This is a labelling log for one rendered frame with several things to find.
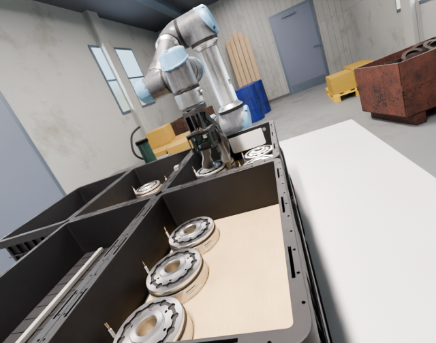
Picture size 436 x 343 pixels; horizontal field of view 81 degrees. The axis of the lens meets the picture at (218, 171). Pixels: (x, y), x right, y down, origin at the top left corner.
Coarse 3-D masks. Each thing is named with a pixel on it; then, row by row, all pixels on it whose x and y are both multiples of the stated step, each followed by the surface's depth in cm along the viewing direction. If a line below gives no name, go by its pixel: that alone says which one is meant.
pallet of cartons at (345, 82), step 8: (352, 64) 525; (360, 64) 481; (344, 72) 465; (352, 72) 446; (328, 80) 478; (336, 80) 457; (344, 80) 454; (352, 80) 451; (328, 88) 506; (336, 88) 462; (344, 88) 459; (352, 88) 456; (328, 96) 545; (336, 96) 464
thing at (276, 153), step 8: (272, 120) 88; (248, 128) 93; (272, 128) 79; (272, 136) 70; (272, 144) 64; (192, 152) 91; (272, 152) 58; (280, 152) 61; (264, 160) 56; (240, 168) 57; (176, 176) 71; (208, 176) 60; (168, 184) 66; (184, 184) 61
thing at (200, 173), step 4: (220, 160) 83; (220, 164) 79; (224, 164) 77; (216, 168) 77; (220, 168) 76; (200, 172) 80; (204, 172) 78; (208, 172) 77; (212, 172) 75; (200, 176) 77; (204, 176) 76
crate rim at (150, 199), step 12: (132, 204) 63; (84, 216) 68; (96, 216) 66; (60, 228) 67; (48, 240) 63; (120, 240) 46; (108, 252) 43; (96, 264) 41; (0, 276) 52; (72, 300) 34; (60, 312) 33; (48, 324) 31; (36, 336) 30
